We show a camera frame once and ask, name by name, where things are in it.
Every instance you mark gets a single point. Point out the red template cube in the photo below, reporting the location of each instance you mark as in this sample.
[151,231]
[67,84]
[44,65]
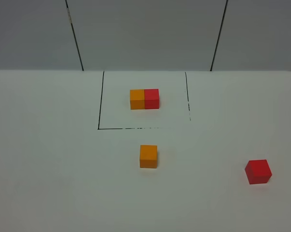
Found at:
[152,100]

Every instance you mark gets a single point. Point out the orange template cube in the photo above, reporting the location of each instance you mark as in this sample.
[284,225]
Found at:
[137,99]

